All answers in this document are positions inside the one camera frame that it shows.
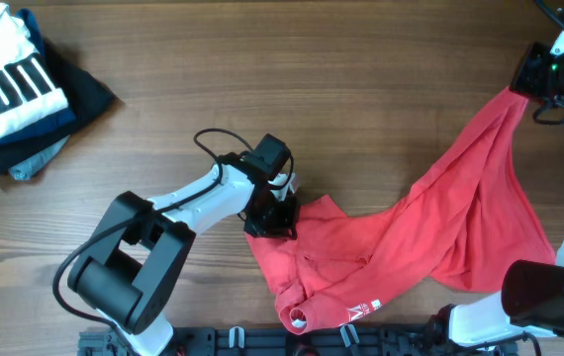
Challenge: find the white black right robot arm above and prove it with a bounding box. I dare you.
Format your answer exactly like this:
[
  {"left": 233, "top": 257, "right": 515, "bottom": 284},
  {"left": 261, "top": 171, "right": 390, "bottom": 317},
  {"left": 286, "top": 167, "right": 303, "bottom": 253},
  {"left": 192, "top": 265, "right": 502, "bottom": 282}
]
[{"left": 435, "top": 1, "right": 564, "bottom": 354}]

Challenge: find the red soccer t-shirt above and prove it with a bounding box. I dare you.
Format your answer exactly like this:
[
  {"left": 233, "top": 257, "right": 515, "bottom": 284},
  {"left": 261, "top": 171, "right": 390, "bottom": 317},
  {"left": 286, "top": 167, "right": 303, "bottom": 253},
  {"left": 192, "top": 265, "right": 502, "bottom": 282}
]
[{"left": 248, "top": 90, "right": 555, "bottom": 334}]

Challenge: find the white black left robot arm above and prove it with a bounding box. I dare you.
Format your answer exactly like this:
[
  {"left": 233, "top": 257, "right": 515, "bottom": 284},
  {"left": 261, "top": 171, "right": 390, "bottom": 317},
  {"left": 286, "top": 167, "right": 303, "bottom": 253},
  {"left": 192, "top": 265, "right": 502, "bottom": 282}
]
[{"left": 54, "top": 134, "right": 299, "bottom": 355}]

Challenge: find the grey folded shirt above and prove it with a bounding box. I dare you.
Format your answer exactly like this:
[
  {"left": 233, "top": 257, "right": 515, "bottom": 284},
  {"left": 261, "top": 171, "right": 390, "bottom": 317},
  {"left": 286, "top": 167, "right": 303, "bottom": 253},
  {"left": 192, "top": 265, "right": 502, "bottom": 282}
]
[{"left": 8, "top": 135, "right": 70, "bottom": 181}]

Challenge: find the white black printed folded shirt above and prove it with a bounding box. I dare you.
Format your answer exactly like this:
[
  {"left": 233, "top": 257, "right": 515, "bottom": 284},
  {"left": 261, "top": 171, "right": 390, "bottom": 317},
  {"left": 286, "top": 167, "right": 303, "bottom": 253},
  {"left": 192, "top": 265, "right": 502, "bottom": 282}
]
[{"left": 0, "top": 2, "right": 70, "bottom": 139}]

